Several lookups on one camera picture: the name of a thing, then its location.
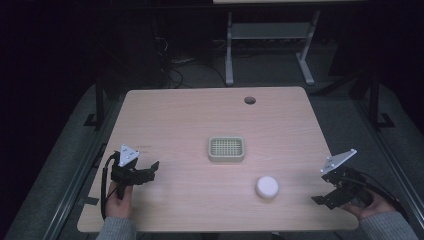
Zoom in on person's right hand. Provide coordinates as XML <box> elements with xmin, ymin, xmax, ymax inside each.
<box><xmin>339</xmin><ymin>188</ymin><xmax>398</xmax><ymax>221</ymax></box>

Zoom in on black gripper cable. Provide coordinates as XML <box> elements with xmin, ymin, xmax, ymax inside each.
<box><xmin>346</xmin><ymin>168</ymin><xmax>409</xmax><ymax>221</ymax></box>
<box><xmin>100</xmin><ymin>151</ymin><xmax>121</xmax><ymax>220</ymax></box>

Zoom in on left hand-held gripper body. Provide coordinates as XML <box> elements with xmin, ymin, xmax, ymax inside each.
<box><xmin>110</xmin><ymin>143</ymin><xmax>149</xmax><ymax>200</ymax></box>

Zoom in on black metal stand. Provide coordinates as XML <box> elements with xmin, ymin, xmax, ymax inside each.
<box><xmin>366</xmin><ymin>66</ymin><xmax>396</xmax><ymax>131</ymax></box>
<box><xmin>83</xmin><ymin>71</ymin><xmax>108</xmax><ymax>129</ymax></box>

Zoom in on pale green soap dish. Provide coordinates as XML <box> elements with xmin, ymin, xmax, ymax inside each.
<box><xmin>207</xmin><ymin>135</ymin><xmax>246</xmax><ymax>163</ymax></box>

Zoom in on person's left hand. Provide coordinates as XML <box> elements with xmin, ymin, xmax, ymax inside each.
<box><xmin>105</xmin><ymin>182</ymin><xmax>134</xmax><ymax>220</ymax></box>

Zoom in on grey metal stand frame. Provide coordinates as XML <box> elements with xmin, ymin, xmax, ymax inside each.
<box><xmin>224</xmin><ymin>9</ymin><xmax>322</xmax><ymax>87</ymax></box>

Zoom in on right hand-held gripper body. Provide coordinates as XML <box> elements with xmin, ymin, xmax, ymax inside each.
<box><xmin>319</xmin><ymin>148</ymin><xmax>374</xmax><ymax>208</ymax></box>

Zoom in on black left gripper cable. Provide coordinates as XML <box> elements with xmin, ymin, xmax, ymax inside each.
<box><xmin>100</xmin><ymin>151</ymin><xmax>121</xmax><ymax>220</ymax></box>

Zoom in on black floor cables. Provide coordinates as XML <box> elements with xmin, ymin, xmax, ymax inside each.
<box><xmin>151</xmin><ymin>16</ymin><xmax>228</xmax><ymax>89</ymax></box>

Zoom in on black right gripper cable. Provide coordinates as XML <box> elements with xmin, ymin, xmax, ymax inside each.
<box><xmin>346</xmin><ymin>168</ymin><xmax>409</xmax><ymax>221</ymax></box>

